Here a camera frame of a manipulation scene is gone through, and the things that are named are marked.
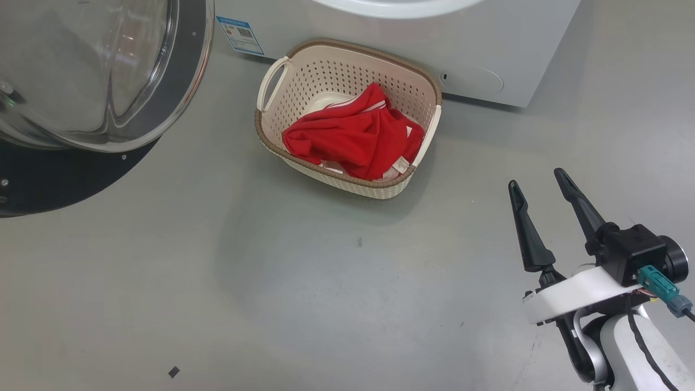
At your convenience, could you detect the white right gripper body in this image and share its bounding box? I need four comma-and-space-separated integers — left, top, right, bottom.
522, 264, 642, 384

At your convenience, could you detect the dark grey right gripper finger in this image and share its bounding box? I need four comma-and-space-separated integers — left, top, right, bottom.
553, 167, 606, 256
508, 179, 557, 274

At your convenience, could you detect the red garment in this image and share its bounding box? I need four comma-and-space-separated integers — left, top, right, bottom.
281, 82, 426, 182

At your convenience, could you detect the washing machine glass door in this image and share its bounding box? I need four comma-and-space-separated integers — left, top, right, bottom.
0, 0, 216, 218

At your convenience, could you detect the white oval filter access cover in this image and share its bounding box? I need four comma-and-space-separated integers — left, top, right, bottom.
438, 66, 505, 102

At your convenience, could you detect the cream perforated laundry basket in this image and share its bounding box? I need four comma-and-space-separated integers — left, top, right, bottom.
254, 37, 443, 200

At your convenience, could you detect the blue energy label sticker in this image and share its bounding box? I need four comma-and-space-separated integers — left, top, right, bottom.
216, 15, 266, 56

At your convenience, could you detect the teal right camera connector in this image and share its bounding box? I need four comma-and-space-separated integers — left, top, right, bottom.
637, 264, 681, 305

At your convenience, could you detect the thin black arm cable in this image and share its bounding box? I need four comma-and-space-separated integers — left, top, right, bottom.
624, 308, 680, 391

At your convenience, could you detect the blue-grey cable plug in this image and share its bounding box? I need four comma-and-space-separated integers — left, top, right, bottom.
666, 294, 695, 319

